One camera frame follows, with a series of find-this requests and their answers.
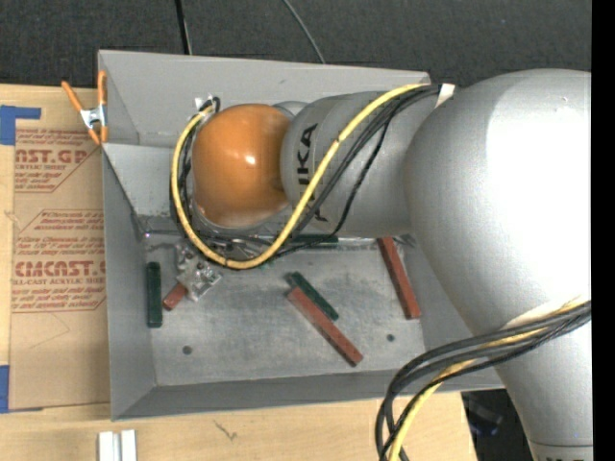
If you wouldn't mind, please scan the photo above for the red-brown flat block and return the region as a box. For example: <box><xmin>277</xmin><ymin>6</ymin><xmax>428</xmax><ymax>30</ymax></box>
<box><xmin>376</xmin><ymin>236</ymin><xmax>423</xmax><ymax>321</ymax></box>
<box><xmin>285</xmin><ymin>287</ymin><xmax>364</xmax><ymax>369</ymax></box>
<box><xmin>161</xmin><ymin>281</ymin><xmax>189</xmax><ymax>312</ymax></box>

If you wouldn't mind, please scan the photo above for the brown cardboard board, red print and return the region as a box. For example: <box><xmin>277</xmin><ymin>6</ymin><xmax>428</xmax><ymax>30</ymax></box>
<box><xmin>0</xmin><ymin>83</ymin><xmax>112</xmax><ymax>415</ymax></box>

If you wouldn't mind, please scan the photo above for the dark green flat block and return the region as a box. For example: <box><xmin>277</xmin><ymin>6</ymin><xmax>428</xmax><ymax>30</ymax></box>
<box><xmin>290</xmin><ymin>233</ymin><xmax>340</xmax><ymax>250</ymax></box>
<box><xmin>287</xmin><ymin>271</ymin><xmax>340</xmax><ymax>322</ymax></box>
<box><xmin>145</xmin><ymin>261</ymin><xmax>164</xmax><ymax>328</ymax></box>

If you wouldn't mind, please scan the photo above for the grey metal bin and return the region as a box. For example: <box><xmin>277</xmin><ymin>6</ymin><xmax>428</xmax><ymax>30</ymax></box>
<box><xmin>97</xmin><ymin>49</ymin><xmax>506</xmax><ymax>422</ymax></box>

